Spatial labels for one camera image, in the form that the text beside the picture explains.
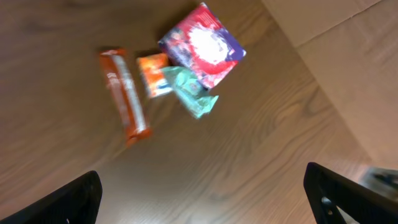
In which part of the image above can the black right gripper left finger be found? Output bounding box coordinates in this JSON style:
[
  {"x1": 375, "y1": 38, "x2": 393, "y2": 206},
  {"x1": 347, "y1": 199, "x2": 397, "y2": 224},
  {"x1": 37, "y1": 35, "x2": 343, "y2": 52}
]
[{"x1": 1, "y1": 170, "x2": 103, "y2": 224}]

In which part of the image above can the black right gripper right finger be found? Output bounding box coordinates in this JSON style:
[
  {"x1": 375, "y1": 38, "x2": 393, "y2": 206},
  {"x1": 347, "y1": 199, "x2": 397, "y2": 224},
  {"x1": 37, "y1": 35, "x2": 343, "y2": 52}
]
[{"x1": 303, "y1": 162, "x2": 397, "y2": 224}]

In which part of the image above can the red orange snack bag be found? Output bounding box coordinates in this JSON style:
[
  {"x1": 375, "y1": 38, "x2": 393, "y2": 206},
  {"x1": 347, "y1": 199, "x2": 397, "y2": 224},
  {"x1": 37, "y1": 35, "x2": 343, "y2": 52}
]
[{"x1": 99, "y1": 48, "x2": 152, "y2": 146}]

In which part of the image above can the green snack packet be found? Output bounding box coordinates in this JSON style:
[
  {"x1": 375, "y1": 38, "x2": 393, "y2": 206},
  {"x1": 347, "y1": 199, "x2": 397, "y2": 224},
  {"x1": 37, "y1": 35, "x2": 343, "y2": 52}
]
[{"x1": 160, "y1": 66, "x2": 218, "y2": 119}]

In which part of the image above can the red purple tissue pack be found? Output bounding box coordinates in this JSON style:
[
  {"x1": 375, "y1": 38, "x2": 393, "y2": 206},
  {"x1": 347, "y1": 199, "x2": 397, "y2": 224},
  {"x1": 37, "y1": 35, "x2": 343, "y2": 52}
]
[{"x1": 159, "y1": 2, "x2": 246, "y2": 90}]

